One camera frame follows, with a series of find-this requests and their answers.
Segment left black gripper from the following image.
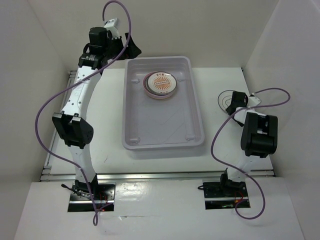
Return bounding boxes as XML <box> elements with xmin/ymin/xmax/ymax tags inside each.
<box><xmin>102</xmin><ymin>33</ymin><xmax>141</xmax><ymax>61</ymax></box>

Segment orange sunburst pattern plate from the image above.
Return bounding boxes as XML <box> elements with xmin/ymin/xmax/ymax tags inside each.
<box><xmin>147</xmin><ymin>71</ymin><xmax>179</xmax><ymax>95</ymax></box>

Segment white plate red characters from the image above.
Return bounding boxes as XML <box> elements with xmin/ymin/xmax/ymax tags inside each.
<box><xmin>144</xmin><ymin>74</ymin><xmax>179</xmax><ymax>98</ymax></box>

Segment lavender plastic plate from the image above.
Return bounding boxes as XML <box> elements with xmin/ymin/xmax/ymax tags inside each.
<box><xmin>142</xmin><ymin>77</ymin><xmax>176</xmax><ymax>98</ymax></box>

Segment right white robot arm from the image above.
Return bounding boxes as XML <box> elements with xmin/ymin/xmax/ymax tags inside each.
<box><xmin>218</xmin><ymin>109</ymin><xmax>278</xmax><ymax>197</ymax></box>

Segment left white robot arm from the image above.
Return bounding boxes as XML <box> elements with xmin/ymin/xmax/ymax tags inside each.
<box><xmin>52</xmin><ymin>25</ymin><xmax>142</xmax><ymax>200</ymax></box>

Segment lavender plastic bin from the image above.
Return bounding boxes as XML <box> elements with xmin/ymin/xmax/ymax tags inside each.
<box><xmin>122</xmin><ymin>56</ymin><xmax>205</xmax><ymax>151</ymax></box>

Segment white plate black outline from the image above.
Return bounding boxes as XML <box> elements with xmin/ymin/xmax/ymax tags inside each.
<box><xmin>217</xmin><ymin>89</ymin><xmax>234</xmax><ymax>115</ymax></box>

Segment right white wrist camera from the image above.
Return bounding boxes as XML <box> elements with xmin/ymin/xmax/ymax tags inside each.
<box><xmin>247</xmin><ymin>94</ymin><xmax>261</xmax><ymax>108</ymax></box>

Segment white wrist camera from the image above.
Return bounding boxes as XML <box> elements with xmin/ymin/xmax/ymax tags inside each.
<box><xmin>247</xmin><ymin>94</ymin><xmax>261</xmax><ymax>108</ymax></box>
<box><xmin>104</xmin><ymin>17</ymin><xmax>122</xmax><ymax>40</ymax></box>

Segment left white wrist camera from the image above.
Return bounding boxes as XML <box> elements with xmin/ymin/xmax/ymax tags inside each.
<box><xmin>104</xmin><ymin>17</ymin><xmax>122</xmax><ymax>40</ymax></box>

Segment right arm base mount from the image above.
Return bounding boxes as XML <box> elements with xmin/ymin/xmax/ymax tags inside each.
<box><xmin>197</xmin><ymin>172</ymin><xmax>251</xmax><ymax>210</ymax></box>

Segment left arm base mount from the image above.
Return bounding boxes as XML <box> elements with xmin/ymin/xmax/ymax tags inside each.
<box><xmin>61</xmin><ymin>183</ymin><xmax>116</xmax><ymax>213</ymax></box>

